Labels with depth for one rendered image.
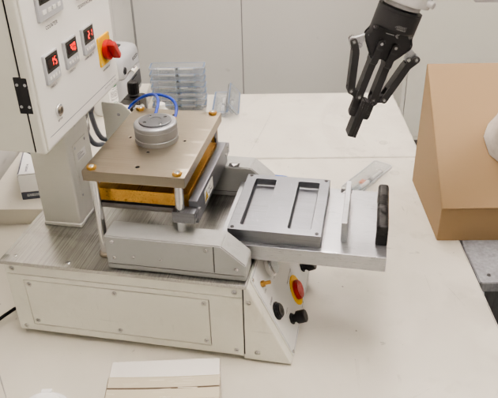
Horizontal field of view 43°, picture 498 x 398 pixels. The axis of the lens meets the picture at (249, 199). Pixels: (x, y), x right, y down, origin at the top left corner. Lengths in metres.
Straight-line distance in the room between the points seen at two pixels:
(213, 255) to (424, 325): 0.47
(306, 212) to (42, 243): 0.50
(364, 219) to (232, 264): 0.27
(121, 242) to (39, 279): 0.20
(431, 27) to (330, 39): 0.63
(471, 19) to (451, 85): 1.73
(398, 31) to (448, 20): 2.24
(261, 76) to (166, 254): 2.71
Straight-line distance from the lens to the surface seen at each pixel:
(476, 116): 1.62
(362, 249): 1.12
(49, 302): 1.28
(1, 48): 1.05
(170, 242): 1.10
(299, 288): 1.30
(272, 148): 1.93
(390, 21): 1.10
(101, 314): 1.24
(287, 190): 1.23
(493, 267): 1.52
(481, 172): 1.57
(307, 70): 3.74
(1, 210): 1.69
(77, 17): 1.18
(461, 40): 3.38
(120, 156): 1.14
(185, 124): 1.24
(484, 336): 1.33
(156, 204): 1.14
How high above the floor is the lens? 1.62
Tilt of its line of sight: 31 degrees down
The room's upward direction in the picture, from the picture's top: 1 degrees counter-clockwise
